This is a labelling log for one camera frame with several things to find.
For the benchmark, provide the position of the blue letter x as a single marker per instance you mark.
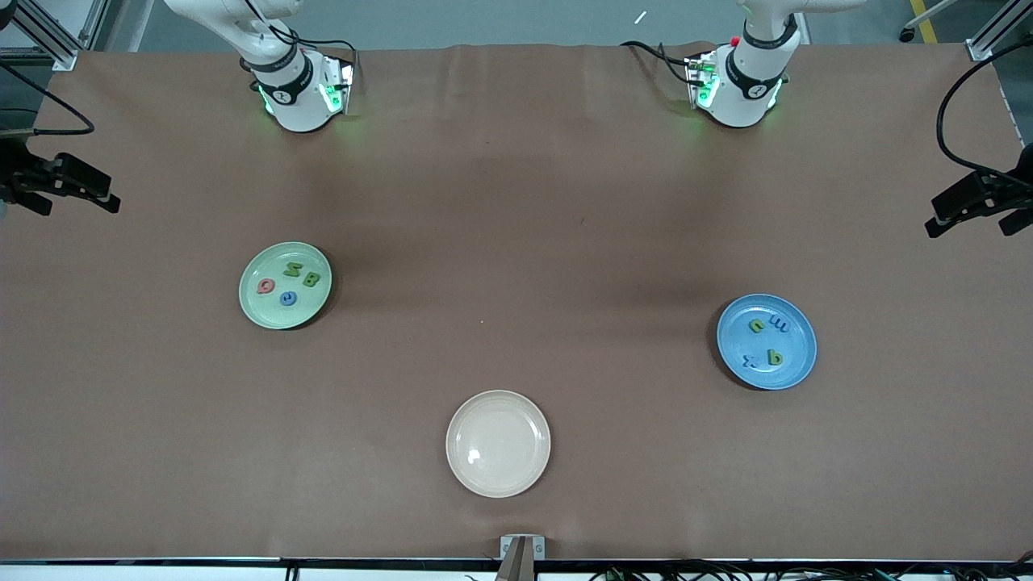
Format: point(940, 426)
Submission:
point(750, 361)

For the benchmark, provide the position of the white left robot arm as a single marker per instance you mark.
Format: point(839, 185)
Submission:
point(742, 101)

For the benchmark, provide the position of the brown table cover sheet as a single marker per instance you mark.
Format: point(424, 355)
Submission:
point(516, 202)

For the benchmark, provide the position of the beige plate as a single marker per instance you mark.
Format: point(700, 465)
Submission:
point(498, 444)

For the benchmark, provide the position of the blue plate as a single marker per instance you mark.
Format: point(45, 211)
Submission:
point(795, 371)

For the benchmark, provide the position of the black caster wheel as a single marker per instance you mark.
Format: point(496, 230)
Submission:
point(907, 34)

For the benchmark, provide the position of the light green plate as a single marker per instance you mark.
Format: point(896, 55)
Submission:
point(311, 311)

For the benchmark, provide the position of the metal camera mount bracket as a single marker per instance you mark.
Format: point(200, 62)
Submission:
point(522, 549)

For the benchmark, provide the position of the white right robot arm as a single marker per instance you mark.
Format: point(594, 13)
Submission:
point(299, 105)

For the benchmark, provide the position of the pink letter Q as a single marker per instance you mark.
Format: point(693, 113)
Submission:
point(259, 282)

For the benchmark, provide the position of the green letter q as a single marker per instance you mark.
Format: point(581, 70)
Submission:
point(771, 355)

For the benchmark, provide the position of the aluminium frame profile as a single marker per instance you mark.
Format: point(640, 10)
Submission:
point(980, 50)
point(64, 58)

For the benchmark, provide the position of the green letter B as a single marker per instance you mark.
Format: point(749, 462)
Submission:
point(306, 280)

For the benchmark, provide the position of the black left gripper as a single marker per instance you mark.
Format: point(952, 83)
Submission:
point(994, 192)

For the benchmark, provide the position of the blue letter m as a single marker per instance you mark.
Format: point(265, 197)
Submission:
point(779, 325)

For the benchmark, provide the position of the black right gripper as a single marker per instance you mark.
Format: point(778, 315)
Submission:
point(26, 177)

